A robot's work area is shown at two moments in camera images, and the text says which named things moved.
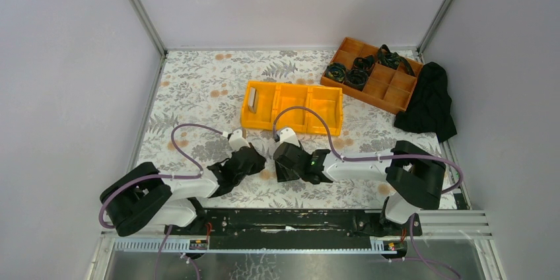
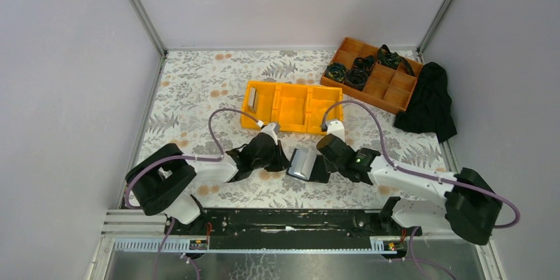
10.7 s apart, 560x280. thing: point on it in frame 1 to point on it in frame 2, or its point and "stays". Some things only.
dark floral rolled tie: x=356 y=78 stays
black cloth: x=429 y=109 stays
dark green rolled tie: x=391 y=59 stays
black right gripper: x=286 y=160 to x=327 y=155
